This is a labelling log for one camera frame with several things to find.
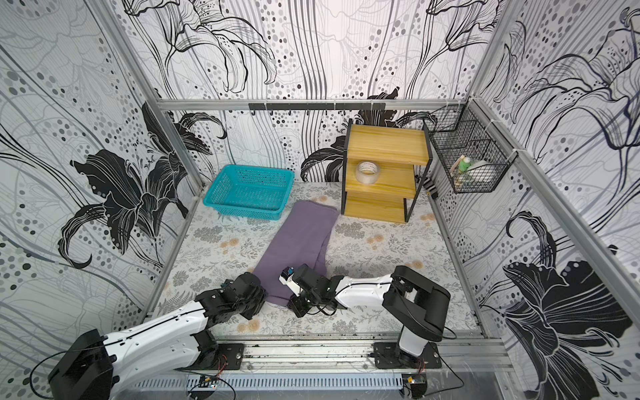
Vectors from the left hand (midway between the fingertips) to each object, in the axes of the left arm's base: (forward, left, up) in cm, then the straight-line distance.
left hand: (272, 298), depth 84 cm
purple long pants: (+22, -9, +4) cm, 24 cm away
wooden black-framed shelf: (+41, -39, +16) cm, 59 cm away
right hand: (-1, -7, +1) cm, 7 cm away
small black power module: (-22, -46, -1) cm, 51 cm away
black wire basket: (+38, -67, +33) cm, 84 cm away
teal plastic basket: (+51, +19, -2) cm, 54 cm away
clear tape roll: (+46, -34, +17) cm, 60 cm away
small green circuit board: (-24, +16, -2) cm, 28 cm away
